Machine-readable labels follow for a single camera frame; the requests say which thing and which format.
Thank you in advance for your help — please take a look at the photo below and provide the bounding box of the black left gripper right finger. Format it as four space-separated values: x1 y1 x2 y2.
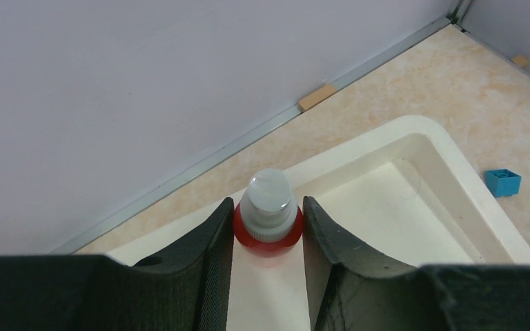
302 197 530 330

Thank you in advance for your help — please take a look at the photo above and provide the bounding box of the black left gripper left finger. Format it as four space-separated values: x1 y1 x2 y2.
0 198 234 330

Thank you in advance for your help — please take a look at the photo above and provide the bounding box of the pink spray bottle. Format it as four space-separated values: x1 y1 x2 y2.
233 168 304 258

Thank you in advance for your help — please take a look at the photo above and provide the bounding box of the white drawer organizer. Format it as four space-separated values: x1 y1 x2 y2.
105 114 530 331

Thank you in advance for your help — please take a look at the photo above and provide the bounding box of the blue toy cube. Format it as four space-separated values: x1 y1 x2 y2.
484 169 522 198

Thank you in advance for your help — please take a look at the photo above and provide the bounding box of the wooden block behind table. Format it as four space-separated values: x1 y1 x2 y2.
297 83 337 112

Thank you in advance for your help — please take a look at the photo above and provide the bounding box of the small wooden block right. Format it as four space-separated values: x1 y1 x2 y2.
511 54 530 68

